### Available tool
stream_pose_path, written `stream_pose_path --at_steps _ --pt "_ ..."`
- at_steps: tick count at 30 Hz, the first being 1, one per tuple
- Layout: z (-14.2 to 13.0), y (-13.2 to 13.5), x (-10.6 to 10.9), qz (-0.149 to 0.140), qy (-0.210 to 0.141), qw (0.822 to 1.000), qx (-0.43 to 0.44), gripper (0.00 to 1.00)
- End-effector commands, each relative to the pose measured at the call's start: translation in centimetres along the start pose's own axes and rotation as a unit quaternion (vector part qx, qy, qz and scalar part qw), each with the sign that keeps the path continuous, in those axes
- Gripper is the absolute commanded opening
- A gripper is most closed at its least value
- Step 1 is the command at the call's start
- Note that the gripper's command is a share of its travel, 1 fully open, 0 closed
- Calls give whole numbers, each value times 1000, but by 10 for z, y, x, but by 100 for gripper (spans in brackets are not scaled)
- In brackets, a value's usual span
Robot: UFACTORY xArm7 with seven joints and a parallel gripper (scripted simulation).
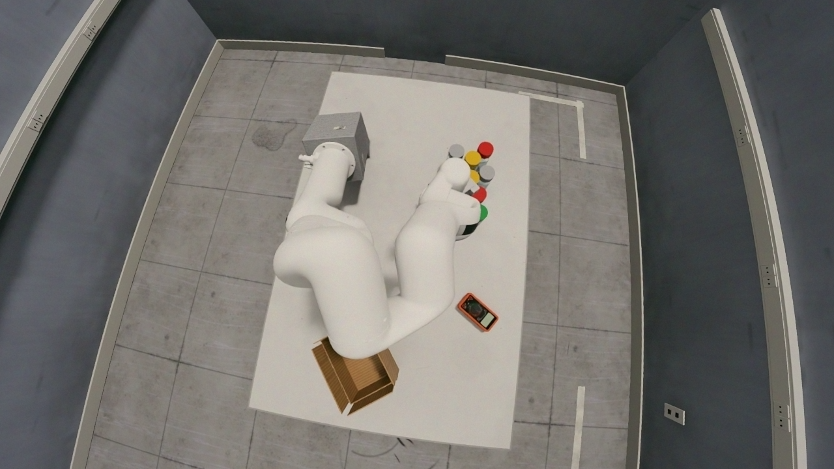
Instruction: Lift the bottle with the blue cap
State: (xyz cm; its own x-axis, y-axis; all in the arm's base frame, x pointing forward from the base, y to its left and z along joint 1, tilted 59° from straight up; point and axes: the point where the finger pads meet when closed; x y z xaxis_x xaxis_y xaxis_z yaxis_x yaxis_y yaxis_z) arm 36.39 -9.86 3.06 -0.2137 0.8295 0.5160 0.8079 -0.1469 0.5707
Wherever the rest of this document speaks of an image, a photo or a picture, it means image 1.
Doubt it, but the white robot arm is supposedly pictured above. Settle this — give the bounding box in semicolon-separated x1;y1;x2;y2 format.
273;142;481;360

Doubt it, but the open brown cardboard box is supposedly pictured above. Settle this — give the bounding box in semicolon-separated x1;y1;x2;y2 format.
313;336;399;416

